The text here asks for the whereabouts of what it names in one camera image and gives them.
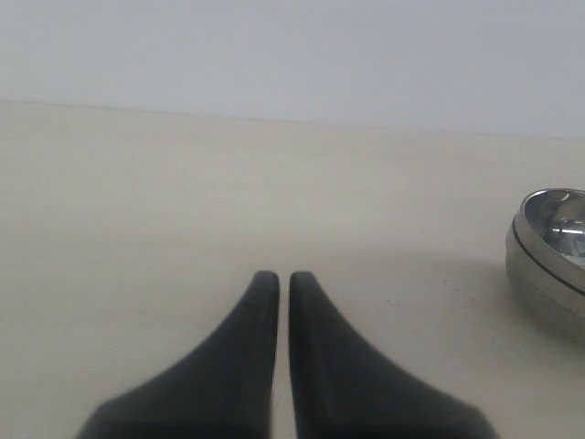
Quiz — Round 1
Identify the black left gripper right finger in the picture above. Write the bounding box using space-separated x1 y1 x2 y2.
289 272 497 438

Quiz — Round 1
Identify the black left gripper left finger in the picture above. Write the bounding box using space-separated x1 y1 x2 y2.
78 271 280 438

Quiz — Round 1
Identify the smooth stainless steel bowl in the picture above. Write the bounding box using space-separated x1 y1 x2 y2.
505 222 584 346

